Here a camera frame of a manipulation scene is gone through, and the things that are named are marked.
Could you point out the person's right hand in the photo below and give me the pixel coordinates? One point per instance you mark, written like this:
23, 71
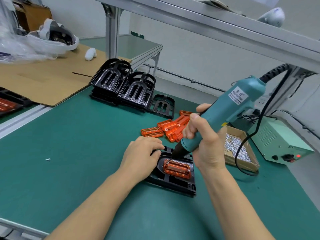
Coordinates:
208, 147

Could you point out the person's left hand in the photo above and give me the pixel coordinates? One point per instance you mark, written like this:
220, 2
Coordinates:
138, 157

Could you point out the person's left fingers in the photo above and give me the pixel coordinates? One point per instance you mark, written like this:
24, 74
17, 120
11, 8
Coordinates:
153, 144

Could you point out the person's right thumb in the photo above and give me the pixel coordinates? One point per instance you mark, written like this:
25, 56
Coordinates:
200, 126

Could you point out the teal electric screwdriver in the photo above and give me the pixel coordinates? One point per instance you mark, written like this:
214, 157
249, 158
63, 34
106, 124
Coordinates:
232, 104

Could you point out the black plastic frame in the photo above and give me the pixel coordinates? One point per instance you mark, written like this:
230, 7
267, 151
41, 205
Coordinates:
162, 107
172, 183

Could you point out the person's right forearm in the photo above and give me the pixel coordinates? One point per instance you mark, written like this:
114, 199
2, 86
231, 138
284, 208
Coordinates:
235, 207

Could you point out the person's left forearm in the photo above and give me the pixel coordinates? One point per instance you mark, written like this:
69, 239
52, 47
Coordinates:
100, 204

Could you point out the pile of orange lenses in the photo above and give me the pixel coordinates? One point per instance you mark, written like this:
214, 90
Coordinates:
172, 127

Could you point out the orange plastic lens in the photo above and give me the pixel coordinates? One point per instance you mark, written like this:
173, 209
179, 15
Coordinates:
177, 169

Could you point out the heap of silver screws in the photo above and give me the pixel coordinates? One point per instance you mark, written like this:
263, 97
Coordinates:
232, 144

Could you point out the stack of black frames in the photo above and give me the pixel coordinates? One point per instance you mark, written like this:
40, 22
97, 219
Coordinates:
110, 79
136, 93

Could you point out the small cardboard box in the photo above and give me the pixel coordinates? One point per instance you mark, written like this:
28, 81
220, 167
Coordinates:
250, 163

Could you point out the pale green power supply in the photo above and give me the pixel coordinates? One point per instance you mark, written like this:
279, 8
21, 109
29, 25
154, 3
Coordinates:
275, 139

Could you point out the green topped side table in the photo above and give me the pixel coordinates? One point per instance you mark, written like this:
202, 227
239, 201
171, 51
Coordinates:
135, 47

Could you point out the small green block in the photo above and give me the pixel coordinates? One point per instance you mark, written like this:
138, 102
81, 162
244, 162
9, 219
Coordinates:
137, 35

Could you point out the small white plastic part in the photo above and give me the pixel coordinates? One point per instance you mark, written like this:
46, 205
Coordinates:
90, 54

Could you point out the flat cardboard sheet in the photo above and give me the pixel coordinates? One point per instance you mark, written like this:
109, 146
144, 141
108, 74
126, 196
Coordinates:
50, 77

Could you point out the white rounded plastic part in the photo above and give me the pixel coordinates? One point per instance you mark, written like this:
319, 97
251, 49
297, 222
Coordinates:
272, 17

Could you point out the white helmet shell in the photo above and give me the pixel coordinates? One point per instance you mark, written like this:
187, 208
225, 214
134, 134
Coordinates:
55, 37

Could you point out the black tray with orange parts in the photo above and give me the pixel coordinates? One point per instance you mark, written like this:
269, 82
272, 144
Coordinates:
11, 102

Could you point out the clear plastic bag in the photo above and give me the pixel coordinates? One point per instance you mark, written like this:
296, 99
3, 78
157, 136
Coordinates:
15, 42

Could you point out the brown cardboard box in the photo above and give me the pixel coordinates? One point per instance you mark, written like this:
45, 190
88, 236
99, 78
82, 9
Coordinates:
35, 14

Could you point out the white wall power outlet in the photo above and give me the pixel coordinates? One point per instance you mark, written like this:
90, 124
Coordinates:
262, 101

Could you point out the aluminium workbench shelf frame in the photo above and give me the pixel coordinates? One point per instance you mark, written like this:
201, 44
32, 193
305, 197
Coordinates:
200, 24

